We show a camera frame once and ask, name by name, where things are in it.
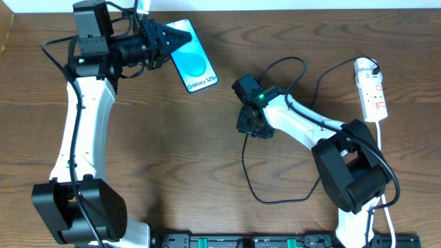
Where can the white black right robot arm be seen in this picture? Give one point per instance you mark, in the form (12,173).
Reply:
(351,168)

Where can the white USB wall charger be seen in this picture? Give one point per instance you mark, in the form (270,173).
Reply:
(367,72)

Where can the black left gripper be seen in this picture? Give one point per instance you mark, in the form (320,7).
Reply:
(151,44)

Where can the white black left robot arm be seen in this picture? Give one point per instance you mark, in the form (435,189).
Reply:
(76,204)

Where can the blue Galaxy smartphone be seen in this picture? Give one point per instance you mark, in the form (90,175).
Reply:
(191,61)

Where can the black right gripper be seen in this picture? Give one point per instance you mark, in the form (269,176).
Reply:
(247,121)

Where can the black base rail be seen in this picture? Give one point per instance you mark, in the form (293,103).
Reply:
(193,241)

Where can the white power strip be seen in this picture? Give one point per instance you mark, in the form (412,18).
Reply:
(373,103)

